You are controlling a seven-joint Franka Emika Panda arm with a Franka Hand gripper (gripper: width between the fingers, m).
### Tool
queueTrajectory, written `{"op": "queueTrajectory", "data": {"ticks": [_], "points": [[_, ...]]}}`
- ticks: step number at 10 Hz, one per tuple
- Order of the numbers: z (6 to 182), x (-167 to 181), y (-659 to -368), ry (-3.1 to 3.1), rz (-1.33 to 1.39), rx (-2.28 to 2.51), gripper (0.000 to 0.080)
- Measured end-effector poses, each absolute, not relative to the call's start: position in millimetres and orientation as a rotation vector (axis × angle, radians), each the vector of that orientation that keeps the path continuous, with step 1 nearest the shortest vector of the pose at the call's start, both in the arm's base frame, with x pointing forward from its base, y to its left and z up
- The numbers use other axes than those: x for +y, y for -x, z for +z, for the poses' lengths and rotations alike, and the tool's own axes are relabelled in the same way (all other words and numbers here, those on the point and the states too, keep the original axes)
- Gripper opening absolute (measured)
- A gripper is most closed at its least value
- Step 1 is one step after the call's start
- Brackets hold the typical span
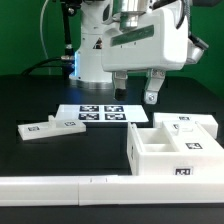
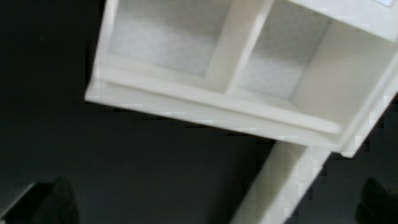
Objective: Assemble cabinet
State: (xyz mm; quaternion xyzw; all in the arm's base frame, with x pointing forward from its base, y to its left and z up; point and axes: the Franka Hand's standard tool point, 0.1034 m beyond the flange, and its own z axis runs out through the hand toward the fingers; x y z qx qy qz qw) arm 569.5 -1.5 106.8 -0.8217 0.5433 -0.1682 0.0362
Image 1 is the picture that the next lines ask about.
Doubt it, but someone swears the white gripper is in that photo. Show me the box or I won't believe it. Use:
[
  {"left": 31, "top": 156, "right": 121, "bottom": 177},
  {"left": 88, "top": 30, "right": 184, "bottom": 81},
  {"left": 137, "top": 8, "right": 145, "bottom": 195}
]
[{"left": 101, "top": 8, "right": 188, "bottom": 105}]

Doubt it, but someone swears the white cabinet body box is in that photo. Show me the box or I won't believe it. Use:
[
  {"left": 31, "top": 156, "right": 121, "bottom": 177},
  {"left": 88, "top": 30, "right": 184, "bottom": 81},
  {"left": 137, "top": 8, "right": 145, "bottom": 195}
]
[{"left": 127, "top": 123, "right": 224, "bottom": 176}]

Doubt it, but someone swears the white cabinet door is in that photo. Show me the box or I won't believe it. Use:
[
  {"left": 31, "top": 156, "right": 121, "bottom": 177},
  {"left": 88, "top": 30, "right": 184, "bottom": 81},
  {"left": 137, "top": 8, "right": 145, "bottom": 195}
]
[
  {"left": 18, "top": 115, "right": 86, "bottom": 140},
  {"left": 162, "top": 121, "right": 224, "bottom": 155}
]

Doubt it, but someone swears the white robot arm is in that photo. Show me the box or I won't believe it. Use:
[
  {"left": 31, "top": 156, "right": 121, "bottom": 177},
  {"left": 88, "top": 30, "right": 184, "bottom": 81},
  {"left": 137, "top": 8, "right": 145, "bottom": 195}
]
[{"left": 71, "top": 0, "right": 189, "bottom": 104}]

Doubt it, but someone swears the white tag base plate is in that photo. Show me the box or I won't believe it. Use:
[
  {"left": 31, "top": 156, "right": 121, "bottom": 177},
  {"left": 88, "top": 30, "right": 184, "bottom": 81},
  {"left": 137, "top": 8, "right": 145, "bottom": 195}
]
[{"left": 56, "top": 105, "right": 149, "bottom": 122}]

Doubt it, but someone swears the black cable bundle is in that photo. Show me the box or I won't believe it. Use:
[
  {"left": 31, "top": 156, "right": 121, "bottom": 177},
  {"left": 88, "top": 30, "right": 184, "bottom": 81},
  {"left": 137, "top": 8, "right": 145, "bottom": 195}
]
[{"left": 20, "top": 57, "right": 76, "bottom": 76}]

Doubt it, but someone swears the white hanging cable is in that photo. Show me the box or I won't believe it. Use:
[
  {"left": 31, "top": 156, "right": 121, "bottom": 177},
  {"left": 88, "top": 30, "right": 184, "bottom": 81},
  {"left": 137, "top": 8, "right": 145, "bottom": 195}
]
[{"left": 39, "top": 0, "right": 54, "bottom": 76}]

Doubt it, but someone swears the white front fence rail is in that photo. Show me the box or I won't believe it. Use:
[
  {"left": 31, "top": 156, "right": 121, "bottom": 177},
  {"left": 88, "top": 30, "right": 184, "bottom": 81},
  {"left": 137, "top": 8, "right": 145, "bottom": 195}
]
[{"left": 0, "top": 175, "right": 224, "bottom": 206}]

